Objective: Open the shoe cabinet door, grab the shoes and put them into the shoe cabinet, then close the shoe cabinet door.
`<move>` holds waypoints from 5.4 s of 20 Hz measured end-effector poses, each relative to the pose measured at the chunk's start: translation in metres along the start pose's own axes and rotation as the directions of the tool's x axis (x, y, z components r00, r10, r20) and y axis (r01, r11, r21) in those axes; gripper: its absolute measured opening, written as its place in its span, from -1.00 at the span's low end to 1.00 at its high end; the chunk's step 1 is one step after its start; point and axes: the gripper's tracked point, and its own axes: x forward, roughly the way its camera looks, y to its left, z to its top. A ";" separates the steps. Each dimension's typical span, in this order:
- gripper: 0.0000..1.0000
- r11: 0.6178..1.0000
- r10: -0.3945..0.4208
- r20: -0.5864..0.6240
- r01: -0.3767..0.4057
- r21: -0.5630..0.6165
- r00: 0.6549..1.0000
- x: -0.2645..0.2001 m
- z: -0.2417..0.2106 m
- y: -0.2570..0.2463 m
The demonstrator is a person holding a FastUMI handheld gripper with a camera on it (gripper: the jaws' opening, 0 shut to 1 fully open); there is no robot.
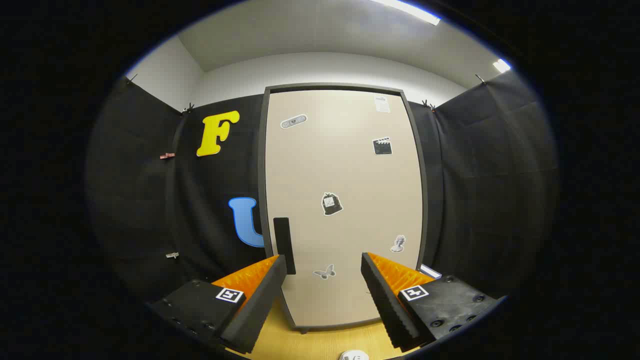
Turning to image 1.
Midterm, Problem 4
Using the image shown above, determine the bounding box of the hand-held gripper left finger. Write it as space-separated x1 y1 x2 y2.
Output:
147 254 288 355

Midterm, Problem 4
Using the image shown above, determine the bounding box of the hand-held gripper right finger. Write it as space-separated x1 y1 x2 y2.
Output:
361 252 501 352

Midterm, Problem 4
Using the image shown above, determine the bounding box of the grey shoe cabinet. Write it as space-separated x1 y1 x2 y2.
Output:
257 83 430 334

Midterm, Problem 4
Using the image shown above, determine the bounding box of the beige shoe cabinet door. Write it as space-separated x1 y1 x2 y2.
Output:
265 90 425 328

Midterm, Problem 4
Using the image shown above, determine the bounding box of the long ceiling light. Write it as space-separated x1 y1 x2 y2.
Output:
370 0 442 26

